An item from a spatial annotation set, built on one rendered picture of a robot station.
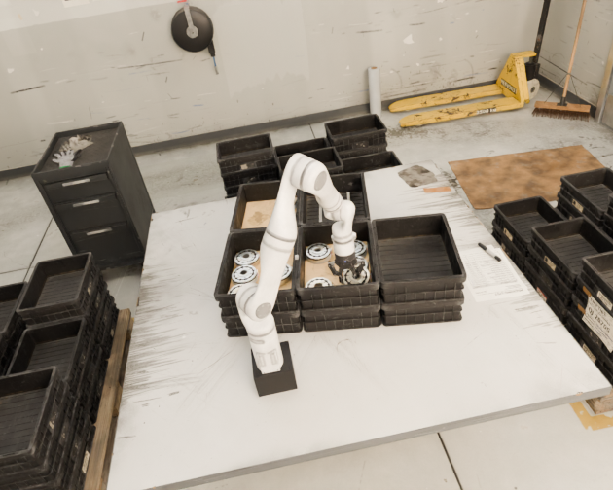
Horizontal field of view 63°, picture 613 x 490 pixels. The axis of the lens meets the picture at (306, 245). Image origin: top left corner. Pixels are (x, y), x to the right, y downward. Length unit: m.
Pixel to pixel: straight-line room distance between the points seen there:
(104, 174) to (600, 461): 2.90
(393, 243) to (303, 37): 3.24
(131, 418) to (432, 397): 1.01
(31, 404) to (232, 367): 0.93
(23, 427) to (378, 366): 1.43
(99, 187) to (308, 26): 2.63
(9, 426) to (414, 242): 1.79
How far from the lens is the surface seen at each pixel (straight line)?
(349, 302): 1.83
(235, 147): 3.78
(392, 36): 5.24
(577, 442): 2.60
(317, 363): 1.84
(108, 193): 3.30
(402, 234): 2.12
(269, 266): 1.44
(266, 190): 2.45
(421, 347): 1.87
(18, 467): 2.26
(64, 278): 3.04
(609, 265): 2.64
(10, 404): 2.52
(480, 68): 5.70
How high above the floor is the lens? 2.12
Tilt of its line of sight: 37 degrees down
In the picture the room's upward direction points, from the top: 9 degrees counter-clockwise
